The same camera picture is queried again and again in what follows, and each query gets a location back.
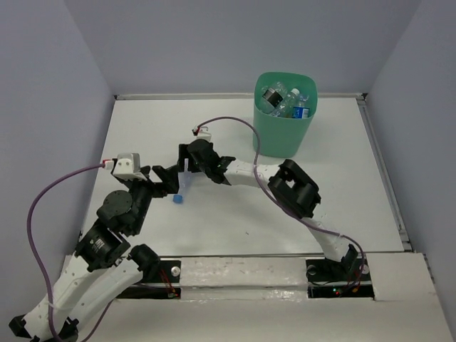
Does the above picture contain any black-label clear bottle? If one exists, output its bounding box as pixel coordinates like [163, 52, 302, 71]
[261, 81, 288, 108]

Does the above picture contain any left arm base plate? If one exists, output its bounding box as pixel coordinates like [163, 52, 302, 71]
[117, 259, 182, 300]

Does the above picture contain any clear bottle white cap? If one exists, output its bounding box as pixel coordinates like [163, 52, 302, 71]
[270, 88, 300, 118]

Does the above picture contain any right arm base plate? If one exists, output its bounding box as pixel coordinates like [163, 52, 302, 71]
[306, 258, 375, 299]

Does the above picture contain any white-cap blue-label drink bottle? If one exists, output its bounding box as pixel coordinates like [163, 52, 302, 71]
[257, 85, 274, 114]

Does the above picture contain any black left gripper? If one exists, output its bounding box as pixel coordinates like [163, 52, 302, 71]
[124, 164, 181, 233]

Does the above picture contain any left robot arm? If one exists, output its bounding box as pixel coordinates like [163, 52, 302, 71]
[9, 154, 182, 341]

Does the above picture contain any green plastic bin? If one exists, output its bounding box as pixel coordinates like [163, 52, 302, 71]
[254, 72, 318, 158]

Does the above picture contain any small blue-label bottle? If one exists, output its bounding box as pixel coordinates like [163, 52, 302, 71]
[291, 95, 310, 119]

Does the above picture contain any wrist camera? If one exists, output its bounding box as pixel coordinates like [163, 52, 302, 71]
[103, 152, 147, 180]
[192, 125, 212, 143]

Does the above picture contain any clear bottle blue cap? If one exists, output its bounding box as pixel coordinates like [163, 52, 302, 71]
[172, 159, 193, 204]

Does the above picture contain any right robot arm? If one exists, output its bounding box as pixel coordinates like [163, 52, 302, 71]
[177, 139, 365, 286]

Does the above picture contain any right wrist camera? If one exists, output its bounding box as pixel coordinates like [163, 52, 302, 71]
[192, 125, 212, 143]

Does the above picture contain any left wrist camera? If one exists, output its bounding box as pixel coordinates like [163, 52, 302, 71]
[103, 152, 147, 180]

